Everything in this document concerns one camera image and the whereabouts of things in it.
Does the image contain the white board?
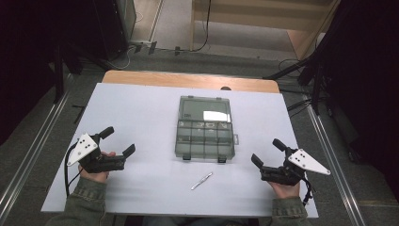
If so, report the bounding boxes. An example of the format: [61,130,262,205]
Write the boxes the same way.
[40,82,320,218]

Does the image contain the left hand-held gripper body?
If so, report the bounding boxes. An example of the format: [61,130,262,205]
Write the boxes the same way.
[66,133,127,174]

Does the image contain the black floor cable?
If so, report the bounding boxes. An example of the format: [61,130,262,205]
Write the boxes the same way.
[278,57,314,121]

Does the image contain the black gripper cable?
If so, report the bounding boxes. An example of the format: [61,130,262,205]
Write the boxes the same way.
[63,143,83,198]
[300,176,315,207]

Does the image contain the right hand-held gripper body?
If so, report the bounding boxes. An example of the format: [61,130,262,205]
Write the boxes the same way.
[259,148,331,186]

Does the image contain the person's left hand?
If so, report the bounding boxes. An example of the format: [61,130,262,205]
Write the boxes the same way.
[77,151,117,185]

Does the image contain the black hanging cable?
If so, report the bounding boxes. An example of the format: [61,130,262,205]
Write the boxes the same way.
[189,0,213,54]

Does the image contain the clear grey compartment box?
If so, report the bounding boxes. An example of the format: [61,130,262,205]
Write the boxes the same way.
[174,95,240,164]

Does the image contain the person's right hand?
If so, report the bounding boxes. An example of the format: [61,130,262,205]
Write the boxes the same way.
[268,181,301,200]

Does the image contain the black tripod stand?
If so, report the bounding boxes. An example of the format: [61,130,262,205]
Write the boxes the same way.
[263,51,335,117]

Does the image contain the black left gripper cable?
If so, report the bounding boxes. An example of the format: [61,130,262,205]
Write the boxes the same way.
[63,143,83,198]

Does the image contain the metal tweezers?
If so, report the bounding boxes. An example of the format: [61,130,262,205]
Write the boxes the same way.
[190,171,214,191]

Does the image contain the light wooden shelf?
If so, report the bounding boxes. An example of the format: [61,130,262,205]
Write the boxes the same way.
[189,0,343,61]

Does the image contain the dark curtain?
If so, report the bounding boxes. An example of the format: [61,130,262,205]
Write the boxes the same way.
[324,0,399,203]
[0,0,121,147]

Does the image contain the metal floor rail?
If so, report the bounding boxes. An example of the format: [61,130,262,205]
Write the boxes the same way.
[305,103,367,226]
[0,89,72,215]

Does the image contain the white floor cable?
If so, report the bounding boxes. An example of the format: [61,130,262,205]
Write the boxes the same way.
[107,44,136,72]

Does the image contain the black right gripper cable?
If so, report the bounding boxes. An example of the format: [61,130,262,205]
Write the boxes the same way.
[300,176,315,207]

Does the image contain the wooden table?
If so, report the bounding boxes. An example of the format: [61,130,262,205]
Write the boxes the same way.
[102,70,280,94]

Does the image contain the black metal stand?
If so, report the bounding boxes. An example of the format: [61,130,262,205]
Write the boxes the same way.
[51,41,84,105]

